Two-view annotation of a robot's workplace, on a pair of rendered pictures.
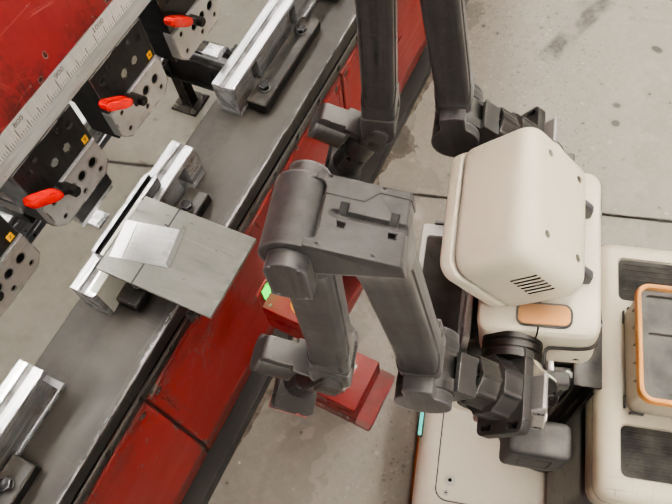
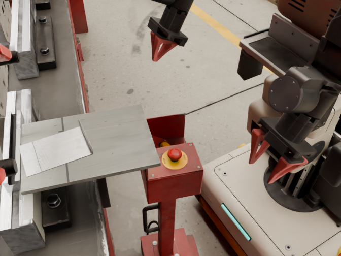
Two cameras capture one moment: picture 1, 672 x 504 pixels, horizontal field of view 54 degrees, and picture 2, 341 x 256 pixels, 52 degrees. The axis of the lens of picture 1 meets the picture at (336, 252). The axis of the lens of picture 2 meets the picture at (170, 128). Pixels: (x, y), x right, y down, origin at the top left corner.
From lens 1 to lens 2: 0.83 m
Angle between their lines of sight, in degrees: 33
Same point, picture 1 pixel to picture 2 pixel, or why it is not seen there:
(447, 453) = (273, 235)
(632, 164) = (209, 77)
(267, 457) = not seen: outside the picture
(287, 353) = (312, 73)
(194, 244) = (97, 129)
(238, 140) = (48, 88)
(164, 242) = (70, 141)
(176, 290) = (114, 163)
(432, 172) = not seen: hidden behind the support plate
